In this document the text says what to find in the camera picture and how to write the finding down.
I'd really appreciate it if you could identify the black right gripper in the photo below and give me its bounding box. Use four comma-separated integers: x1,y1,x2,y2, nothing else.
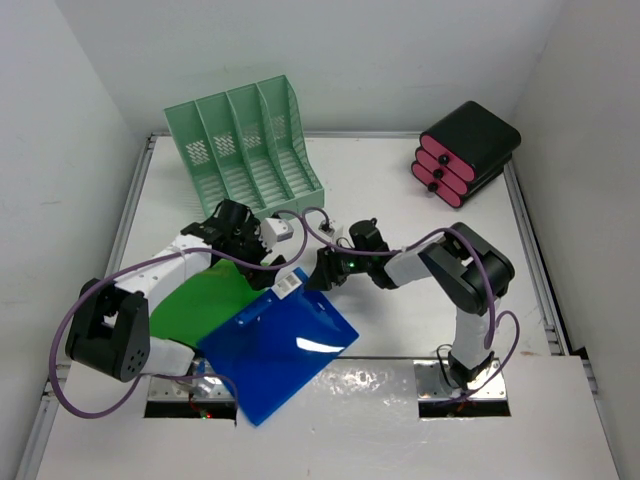
305,242,372,291

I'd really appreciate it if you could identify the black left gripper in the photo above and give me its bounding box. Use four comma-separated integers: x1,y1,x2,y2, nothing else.
229,219,284,289

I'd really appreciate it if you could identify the blue plastic folder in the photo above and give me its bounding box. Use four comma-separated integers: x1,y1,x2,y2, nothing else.
197,268,359,426

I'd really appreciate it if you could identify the mint green file organizer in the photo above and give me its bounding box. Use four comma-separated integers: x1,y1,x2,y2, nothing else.
164,75,325,218

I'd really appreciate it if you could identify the black pink drawer box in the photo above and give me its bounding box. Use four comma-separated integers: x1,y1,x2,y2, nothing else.
411,101,521,209

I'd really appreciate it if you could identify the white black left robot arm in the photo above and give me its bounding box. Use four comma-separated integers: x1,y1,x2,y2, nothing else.
65,199,294,382

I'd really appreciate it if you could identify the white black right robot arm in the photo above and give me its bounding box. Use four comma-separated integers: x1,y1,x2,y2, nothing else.
305,218,515,389

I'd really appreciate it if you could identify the green plastic folder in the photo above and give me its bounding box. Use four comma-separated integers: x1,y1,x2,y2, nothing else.
150,260,264,349

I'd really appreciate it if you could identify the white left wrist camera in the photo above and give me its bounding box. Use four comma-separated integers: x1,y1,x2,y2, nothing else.
260,217,294,250

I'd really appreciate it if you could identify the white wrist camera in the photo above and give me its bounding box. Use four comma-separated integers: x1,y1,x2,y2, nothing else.
260,217,294,250
318,220,344,243

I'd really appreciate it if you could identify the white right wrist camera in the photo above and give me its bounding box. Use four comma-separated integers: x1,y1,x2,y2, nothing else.
318,220,344,243

